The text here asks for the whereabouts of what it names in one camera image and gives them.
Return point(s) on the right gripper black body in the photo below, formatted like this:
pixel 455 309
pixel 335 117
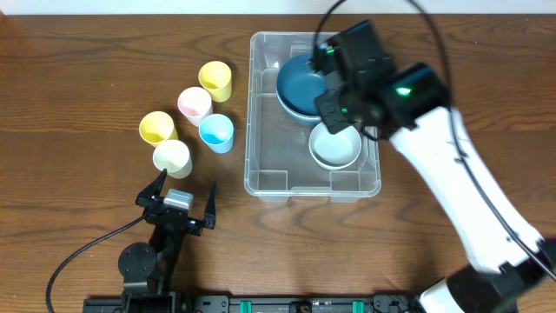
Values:
pixel 329 109

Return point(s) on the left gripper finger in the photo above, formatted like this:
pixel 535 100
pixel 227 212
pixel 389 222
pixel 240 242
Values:
pixel 151 194
pixel 210 210

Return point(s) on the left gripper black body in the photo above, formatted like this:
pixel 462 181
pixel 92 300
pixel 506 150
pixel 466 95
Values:
pixel 175 216

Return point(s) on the dark blue bowl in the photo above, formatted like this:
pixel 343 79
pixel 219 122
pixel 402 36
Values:
pixel 298 86
pixel 295 118

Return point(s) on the light grey small bowl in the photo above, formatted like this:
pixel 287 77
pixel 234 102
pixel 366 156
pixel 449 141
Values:
pixel 346 141

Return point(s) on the white small bowl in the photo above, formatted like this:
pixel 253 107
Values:
pixel 335 161

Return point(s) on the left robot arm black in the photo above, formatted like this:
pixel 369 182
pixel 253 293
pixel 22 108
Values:
pixel 147 268

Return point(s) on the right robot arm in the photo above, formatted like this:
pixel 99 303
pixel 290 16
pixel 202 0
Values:
pixel 412 109

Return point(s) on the clear plastic storage container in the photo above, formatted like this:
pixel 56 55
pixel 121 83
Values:
pixel 278 161

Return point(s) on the cream white cup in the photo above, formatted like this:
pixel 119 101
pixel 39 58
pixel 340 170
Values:
pixel 174 157

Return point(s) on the yellow cup near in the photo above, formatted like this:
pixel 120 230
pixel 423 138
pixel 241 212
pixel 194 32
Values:
pixel 157 127

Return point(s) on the yellow cup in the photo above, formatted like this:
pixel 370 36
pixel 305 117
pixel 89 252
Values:
pixel 216 78
pixel 157 127

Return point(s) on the blue cup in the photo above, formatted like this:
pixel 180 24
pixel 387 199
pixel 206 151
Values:
pixel 217 131

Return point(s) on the pink cup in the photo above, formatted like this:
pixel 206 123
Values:
pixel 195 103

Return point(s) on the yellow cup far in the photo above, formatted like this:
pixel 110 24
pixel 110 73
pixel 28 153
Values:
pixel 216 78

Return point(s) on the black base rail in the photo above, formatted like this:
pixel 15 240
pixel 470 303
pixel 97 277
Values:
pixel 260 304

